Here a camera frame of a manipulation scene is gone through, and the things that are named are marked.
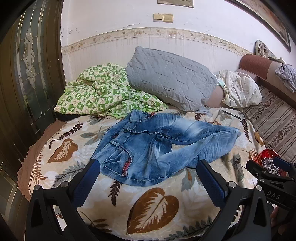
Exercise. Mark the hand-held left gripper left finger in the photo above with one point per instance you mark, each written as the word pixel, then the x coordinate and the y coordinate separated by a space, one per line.
pixel 86 183

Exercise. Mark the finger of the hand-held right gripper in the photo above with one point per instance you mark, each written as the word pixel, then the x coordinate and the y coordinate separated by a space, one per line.
pixel 281 162
pixel 254 167

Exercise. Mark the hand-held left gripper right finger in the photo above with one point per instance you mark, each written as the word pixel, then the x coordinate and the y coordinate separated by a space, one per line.
pixel 211 183

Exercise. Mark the blue denim pants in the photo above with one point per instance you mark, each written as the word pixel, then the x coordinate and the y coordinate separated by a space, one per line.
pixel 143 148

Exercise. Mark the red and silver packet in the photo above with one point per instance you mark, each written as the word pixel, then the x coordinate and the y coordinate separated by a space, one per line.
pixel 266 157

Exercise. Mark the striped sofa cushion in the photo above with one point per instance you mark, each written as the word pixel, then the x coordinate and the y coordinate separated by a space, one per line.
pixel 272 120

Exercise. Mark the black pen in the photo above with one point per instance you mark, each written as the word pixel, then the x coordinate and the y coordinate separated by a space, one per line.
pixel 232 115

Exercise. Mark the brown lace-edged bed skirt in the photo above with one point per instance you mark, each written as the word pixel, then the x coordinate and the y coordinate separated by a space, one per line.
pixel 25 176

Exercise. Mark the leaf print blanket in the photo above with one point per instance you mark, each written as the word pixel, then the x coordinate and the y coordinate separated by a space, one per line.
pixel 152 208

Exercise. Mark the small light blue cloth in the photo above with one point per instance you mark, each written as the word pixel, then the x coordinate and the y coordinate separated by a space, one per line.
pixel 203 112

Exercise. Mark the beige pillow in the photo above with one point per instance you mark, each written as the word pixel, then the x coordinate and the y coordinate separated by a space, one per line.
pixel 214 98

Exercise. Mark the white crumpled cloth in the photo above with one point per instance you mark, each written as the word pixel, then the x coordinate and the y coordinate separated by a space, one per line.
pixel 240 88

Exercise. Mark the pale lavender cloth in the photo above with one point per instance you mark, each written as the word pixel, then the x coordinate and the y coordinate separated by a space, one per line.
pixel 286 74

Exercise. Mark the green checkered blanket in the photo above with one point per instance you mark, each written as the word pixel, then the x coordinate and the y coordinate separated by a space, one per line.
pixel 99 92

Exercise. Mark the grey quilted pillow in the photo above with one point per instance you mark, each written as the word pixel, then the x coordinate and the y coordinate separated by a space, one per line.
pixel 168 76

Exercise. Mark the wooden stained glass door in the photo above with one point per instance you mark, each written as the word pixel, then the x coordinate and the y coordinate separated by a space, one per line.
pixel 34 58

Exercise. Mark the large framed picture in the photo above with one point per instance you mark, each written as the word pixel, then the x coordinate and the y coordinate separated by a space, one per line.
pixel 277 25

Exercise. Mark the small framed picture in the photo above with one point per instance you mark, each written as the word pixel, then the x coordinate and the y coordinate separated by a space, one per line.
pixel 175 2

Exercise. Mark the beige light switch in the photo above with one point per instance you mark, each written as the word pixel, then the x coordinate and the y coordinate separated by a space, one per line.
pixel 168 18
pixel 158 17

